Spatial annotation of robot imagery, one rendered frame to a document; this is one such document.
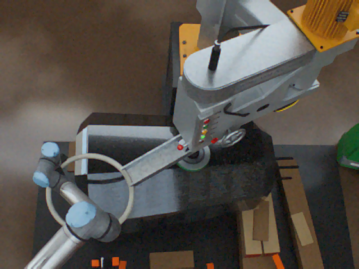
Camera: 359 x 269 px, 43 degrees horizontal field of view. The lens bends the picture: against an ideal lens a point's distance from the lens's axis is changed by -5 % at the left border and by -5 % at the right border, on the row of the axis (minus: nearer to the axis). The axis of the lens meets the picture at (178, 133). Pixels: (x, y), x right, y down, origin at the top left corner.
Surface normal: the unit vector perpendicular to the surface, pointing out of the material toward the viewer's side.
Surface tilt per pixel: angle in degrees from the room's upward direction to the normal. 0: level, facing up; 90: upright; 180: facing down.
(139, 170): 15
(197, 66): 0
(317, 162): 0
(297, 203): 0
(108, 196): 45
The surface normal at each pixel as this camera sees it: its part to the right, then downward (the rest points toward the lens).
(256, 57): 0.08, -0.48
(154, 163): -0.15, -0.36
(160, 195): 0.14, 0.28
